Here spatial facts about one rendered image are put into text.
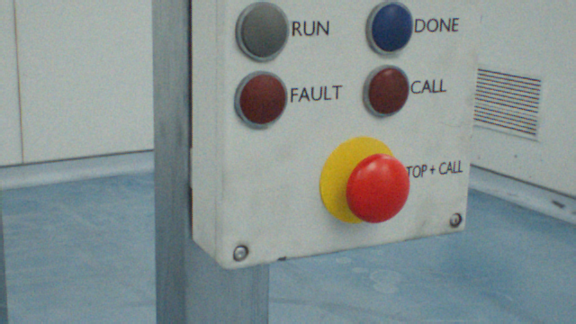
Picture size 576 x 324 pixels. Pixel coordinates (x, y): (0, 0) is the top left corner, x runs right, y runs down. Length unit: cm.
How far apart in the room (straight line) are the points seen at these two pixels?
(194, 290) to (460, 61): 22
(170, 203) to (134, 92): 374
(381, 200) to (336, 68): 8
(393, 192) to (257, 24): 12
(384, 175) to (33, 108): 370
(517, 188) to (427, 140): 358
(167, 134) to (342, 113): 12
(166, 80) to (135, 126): 378
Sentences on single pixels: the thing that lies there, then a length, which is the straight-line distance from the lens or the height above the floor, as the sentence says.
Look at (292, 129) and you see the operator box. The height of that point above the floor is 103.
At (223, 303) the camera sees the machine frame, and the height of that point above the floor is 90.
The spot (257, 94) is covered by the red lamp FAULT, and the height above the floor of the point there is 105.
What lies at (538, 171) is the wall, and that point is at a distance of 400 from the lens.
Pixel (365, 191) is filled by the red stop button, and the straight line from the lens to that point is 47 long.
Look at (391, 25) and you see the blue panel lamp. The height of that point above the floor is 108.
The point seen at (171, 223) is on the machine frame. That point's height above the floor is 95.
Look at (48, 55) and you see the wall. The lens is 411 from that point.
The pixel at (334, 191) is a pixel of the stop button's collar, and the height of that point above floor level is 99.
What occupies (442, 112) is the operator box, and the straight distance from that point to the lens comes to 52.
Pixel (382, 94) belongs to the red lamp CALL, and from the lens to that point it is 48.
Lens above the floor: 113
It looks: 14 degrees down
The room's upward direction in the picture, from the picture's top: 2 degrees clockwise
